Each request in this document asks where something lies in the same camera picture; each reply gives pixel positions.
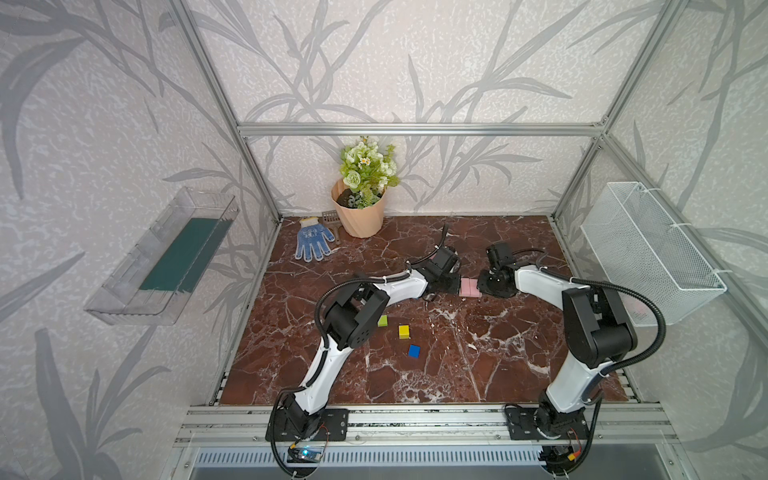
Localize small brown brush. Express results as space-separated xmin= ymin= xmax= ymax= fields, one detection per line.
xmin=321 ymin=210 xmax=341 ymax=227

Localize beige flower pot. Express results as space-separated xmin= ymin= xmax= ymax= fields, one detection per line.
xmin=331 ymin=179 xmax=387 ymax=238

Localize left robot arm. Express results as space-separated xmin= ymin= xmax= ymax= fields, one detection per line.
xmin=266 ymin=246 xmax=460 ymax=441

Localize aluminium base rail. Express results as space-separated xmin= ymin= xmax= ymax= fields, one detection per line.
xmin=173 ymin=402 xmax=679 ymax=448

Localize long pink wood block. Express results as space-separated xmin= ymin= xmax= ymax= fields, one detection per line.
xmin=459 ymin=277 xmax=473 ymax=297

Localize white wire mesh basket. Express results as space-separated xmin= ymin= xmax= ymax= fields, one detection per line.
xmin=581 ymin=182 xmax=727 ymax=325

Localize clear plastic wall shelf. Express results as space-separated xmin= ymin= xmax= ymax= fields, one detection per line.
xmin=84 ymin=187 xmax=239 ymax=326

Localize left circuit board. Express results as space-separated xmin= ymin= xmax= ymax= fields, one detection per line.
xmin=288 ymin=445 xmax=323 ymax=463

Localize yellow wood block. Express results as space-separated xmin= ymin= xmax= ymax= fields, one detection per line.
xmin=398 ymin=325 xmax=411 ymax=340

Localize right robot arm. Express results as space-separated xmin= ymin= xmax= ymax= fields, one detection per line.
xmin=478 ymin=242 xmax=667 ymax=440

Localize blue work glove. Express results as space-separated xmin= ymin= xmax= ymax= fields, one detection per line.
xmin=294 ymin=217 xmax=336 ymax=262

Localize green white artificial flowers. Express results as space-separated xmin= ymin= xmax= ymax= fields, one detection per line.
xmin=337 ymin=137 xmax=400 ymax=209

